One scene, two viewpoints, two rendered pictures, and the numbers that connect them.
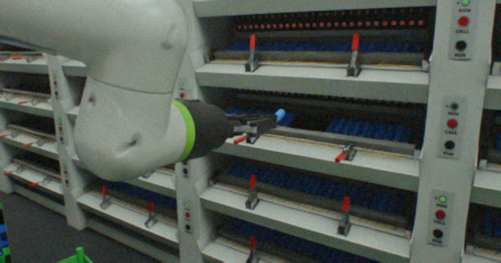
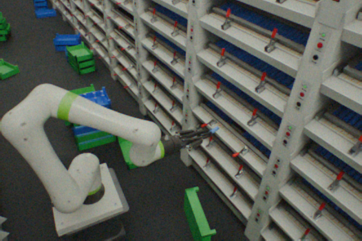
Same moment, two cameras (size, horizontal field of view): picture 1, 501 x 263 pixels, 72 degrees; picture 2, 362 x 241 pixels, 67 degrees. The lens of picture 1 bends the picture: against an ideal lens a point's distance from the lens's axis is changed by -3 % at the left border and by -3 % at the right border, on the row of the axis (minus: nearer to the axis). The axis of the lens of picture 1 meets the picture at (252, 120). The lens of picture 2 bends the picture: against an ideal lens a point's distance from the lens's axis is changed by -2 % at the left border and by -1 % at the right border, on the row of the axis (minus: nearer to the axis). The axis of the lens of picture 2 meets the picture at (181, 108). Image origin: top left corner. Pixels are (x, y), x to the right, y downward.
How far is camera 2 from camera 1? 0.88 m
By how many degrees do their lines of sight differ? 32
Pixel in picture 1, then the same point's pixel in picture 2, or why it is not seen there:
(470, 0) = (291, 128)
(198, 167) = (191, 121)
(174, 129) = (156, 155)
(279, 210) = (218, 155)
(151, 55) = (147, 148)
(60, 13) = (125, 136)
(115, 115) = (138, 156)
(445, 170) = (271, 179)
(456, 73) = (282, 150)
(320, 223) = (231, 168)
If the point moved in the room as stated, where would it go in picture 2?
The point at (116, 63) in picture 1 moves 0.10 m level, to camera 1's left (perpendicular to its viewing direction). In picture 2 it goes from (138, 147) to (117, 139)
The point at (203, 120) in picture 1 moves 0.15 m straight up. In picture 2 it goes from (168, 149) to (169, 123)
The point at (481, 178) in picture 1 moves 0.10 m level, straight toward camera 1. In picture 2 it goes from (284, 188) to (269, 198)
